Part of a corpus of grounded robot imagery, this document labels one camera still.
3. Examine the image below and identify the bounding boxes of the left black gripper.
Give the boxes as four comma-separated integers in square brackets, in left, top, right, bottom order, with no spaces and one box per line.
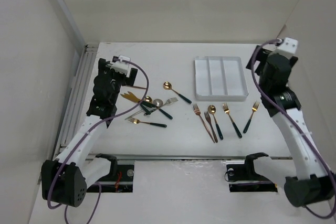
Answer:
[99,59,135,104]

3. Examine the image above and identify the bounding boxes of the gold spoon green handle pile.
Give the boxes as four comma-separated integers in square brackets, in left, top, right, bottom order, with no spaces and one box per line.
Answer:
[140,96,154,115]

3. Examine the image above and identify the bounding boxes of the copper fork all metal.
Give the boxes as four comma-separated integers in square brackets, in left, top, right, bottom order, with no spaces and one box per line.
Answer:
[192,103,216,143]

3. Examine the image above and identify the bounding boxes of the dark brown wooden fork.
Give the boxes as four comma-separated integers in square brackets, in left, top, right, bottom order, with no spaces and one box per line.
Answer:
[204,111,218,143]

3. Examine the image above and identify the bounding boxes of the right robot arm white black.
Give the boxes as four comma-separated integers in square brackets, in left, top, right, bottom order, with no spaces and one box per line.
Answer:
[243,42,335,208]

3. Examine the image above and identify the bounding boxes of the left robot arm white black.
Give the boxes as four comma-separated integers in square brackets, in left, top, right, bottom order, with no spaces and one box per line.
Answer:
[41,56,137,208]

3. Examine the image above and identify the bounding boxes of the thin copper knife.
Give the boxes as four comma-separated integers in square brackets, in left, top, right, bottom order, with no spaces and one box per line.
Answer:
[125,85,146,90]

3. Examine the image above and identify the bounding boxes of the white three-compartment tray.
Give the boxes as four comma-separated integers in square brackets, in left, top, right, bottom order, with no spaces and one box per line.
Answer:
[194,56,248,102]

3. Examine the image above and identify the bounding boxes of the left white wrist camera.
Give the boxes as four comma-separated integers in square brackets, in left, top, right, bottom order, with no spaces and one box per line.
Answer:
[111,55,131,75]

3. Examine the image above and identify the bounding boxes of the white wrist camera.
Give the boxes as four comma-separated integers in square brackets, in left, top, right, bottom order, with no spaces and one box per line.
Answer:
[111,55,131,75]
[275,37,298,58]

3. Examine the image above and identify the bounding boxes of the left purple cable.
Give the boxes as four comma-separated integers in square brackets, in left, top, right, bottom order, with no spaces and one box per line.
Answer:
[46,60,150,222]

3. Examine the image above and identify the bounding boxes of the purple cable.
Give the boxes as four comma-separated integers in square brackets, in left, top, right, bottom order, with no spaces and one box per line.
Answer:
[249,39,336,219]
[46,60,150,222]

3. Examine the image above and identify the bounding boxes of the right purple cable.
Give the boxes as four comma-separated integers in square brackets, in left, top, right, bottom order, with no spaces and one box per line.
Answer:
[249,39,336,219]

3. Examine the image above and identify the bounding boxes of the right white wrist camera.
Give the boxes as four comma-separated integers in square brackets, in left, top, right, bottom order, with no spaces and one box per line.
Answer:
[275,37,298,58]

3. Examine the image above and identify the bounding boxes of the silver spoon long handle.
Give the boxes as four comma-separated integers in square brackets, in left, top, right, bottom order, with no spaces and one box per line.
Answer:
[125,100,158,120]

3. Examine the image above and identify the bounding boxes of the silver fork green handle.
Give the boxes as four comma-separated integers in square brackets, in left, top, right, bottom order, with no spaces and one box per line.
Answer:
[145,97,178,107]

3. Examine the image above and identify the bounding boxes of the aluminium rail frame left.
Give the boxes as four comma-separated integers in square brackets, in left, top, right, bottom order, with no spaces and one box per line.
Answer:
[52,44,98,158]

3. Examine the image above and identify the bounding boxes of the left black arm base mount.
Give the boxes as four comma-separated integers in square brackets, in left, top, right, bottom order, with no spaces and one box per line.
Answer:
[98,159,134,193]

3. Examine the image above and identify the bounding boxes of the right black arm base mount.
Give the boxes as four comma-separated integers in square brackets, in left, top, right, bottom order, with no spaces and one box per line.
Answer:
[224,152,278,193]

